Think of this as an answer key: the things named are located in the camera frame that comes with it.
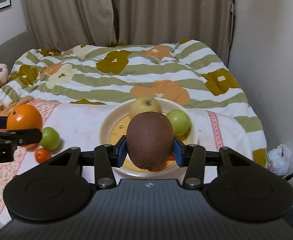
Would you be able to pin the cream bowl with yellow print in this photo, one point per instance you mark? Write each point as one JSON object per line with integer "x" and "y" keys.
{"x": 115, "y": 126}

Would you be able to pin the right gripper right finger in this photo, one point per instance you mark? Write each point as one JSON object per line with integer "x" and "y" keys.
{"x": 193, "y": 157}

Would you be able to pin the white pink patterned towel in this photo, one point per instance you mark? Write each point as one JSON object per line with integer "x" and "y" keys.
{"x": 79, "y": 125}

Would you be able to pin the white plastic bag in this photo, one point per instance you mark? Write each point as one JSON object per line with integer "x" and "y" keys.
{"x": 278, "y": 160}

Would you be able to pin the large yellow apple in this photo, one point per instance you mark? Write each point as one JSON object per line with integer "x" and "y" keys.
{"x": 144, "y": 104}

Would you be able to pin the grey sofa headboard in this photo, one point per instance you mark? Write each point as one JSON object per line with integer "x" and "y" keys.
{"x": 12, "y": 49}

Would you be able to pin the green apple on towel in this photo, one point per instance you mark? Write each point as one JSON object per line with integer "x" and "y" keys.
{"x": 50, "y": 139}

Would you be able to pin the striped floral quilt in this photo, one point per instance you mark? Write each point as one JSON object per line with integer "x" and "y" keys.
{"x": 188, "y": 73}

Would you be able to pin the large orange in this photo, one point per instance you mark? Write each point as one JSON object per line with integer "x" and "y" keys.
{"x": 24, "y": 117}

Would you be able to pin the small tangerine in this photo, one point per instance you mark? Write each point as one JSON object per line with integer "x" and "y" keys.
{"x": 41, "y": 155}

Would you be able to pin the small green apple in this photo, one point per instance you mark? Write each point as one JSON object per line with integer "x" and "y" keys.
{"x": 180, "y": 121}

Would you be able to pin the beige curtain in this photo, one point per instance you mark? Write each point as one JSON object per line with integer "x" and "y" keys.
{"x": 63, "y": 24}

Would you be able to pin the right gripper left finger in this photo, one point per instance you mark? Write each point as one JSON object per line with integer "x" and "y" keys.
{"x": 107, "y": 156}

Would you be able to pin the brown kiwi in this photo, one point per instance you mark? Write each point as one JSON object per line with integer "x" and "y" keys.
{"x": 150, "y": 140}

